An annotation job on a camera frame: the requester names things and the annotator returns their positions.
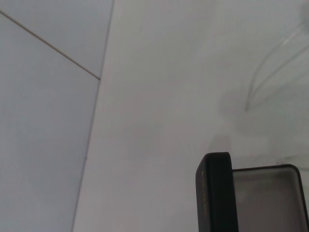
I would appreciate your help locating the black glasses case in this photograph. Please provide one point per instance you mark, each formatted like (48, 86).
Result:
(217, 193)

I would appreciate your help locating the clear white glasses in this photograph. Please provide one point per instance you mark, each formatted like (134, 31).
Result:
(256, 77)

